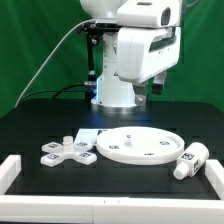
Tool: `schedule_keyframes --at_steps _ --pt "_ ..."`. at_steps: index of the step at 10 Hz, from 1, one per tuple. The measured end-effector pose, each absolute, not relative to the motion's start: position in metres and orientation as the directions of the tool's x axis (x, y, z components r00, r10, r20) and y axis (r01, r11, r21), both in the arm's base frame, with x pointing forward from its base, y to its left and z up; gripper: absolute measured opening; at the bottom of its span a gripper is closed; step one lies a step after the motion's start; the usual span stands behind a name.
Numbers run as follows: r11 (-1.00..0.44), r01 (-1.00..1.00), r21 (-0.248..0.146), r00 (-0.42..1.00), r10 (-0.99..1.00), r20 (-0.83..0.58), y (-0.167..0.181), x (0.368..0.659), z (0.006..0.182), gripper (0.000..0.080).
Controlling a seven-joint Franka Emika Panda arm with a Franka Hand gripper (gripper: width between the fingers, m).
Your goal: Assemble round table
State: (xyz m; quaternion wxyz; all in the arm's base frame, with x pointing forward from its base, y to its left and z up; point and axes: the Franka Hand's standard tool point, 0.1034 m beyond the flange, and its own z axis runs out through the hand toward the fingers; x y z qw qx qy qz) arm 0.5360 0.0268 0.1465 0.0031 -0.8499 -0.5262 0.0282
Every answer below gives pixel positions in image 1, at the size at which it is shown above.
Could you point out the white round table top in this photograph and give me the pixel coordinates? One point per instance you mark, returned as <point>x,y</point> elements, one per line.
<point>140,145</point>

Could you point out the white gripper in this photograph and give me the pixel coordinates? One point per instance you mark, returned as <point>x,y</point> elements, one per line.
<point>144,53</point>

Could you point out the white frame left block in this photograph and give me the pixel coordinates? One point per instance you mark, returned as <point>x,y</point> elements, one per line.
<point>9,170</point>

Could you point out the black camera on stand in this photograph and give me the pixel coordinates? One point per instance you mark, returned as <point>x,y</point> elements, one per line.
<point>91,50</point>

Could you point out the white frame block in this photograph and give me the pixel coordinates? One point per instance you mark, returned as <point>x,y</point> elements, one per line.
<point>9,170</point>
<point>214,172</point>

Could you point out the white frame right block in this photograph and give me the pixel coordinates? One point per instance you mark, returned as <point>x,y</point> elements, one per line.
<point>214,172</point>

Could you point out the white marker sheet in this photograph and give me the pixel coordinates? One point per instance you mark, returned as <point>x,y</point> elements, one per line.
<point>87,135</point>

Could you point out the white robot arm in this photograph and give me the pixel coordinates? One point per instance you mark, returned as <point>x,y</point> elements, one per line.
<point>112,94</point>

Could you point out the white frame front bar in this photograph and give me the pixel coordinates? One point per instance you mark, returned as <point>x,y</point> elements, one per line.
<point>96,210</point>

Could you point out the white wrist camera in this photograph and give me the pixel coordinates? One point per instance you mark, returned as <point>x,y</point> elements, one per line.
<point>149,13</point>

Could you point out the white cross table base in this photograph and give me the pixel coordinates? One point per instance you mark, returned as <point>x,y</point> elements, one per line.
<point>57,153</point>

